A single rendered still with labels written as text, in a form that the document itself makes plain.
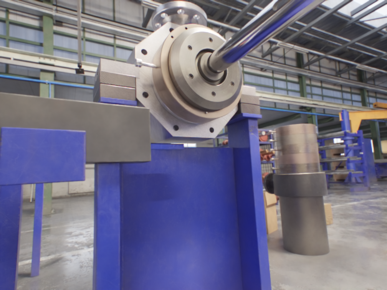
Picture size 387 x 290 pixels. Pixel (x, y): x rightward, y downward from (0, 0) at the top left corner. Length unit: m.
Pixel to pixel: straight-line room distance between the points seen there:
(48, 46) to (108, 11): 2.21
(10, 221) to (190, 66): 0.75
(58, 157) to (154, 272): 0.68
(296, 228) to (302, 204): 0.21
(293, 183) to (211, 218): 1.14
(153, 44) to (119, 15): 7.93
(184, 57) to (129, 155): 0.43
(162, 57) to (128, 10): 8.24
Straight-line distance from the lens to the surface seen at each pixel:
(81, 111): 0.62
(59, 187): 12.41
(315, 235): 2.30
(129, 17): 9.02
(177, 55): 0.89
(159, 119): 0.95
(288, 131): 2.24
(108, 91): 0.91
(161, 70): 0.89
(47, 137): 0.59
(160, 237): 1.08
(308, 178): 2.19
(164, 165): 1.07
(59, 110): 0.61
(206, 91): 0.89
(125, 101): 0.90
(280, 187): 2.24
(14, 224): 0.99
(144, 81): 0.98
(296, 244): 2.31
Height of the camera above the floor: 0.69
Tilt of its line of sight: 7 degrees up
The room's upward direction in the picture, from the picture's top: 3 degrees counter-clockwise
